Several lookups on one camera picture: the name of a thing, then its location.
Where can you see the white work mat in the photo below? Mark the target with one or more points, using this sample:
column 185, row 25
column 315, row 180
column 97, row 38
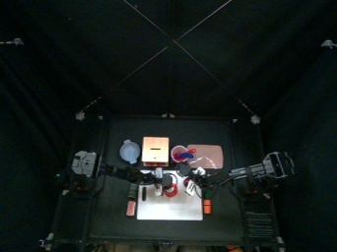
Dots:
column 176, row 206

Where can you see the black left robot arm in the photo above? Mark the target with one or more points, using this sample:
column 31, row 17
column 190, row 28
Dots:
column 118, row 172

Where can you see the grey frame bracket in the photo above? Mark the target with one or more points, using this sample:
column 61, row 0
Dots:
column 256, row 119
column 328, row 43
column 168, row 115
column 79, row 115
column 16, row 41

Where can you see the pink dough piece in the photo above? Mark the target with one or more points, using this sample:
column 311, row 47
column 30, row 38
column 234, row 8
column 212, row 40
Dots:
column 130, row 208

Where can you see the pale blue bowl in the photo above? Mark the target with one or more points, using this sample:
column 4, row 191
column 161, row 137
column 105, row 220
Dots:
column 130, row 151

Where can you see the pink cup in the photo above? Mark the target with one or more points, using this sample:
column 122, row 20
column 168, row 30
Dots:
column 177, row 154

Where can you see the blue toy utensil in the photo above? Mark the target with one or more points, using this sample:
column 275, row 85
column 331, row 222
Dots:
column 188, row 152

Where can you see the black round lid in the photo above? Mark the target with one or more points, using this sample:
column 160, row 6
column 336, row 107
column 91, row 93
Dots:
column 184, row 169

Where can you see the green block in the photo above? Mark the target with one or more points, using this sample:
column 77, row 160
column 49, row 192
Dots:
column 208, row 193
column 133, row 190

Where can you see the pink cutting board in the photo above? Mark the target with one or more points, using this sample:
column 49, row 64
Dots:
column 206, row 157

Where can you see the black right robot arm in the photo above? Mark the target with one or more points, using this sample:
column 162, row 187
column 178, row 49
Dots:
column 245, row 170

